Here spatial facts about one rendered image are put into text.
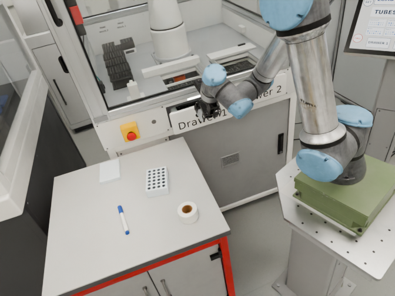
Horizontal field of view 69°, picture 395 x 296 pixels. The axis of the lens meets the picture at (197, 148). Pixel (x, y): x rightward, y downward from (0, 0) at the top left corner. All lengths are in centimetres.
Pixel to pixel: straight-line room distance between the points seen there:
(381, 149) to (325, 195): 107
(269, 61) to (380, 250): 64
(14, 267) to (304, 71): 149
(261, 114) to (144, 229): 87
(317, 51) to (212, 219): 63
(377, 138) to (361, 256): 110
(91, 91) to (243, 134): 80
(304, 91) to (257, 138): 95
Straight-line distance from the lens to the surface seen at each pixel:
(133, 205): 116
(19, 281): 178
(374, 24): 167
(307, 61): 71
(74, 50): 120
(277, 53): 92
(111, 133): 136
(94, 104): 128
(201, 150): 154
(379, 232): 107
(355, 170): 101
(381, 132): 196
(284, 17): 67
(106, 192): 126
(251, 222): 196
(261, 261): 182
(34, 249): 159
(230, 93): 94
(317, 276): 145
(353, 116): 92
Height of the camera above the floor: 159
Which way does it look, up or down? 39 degrees down
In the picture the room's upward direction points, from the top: 11 degrees counter-clockwise
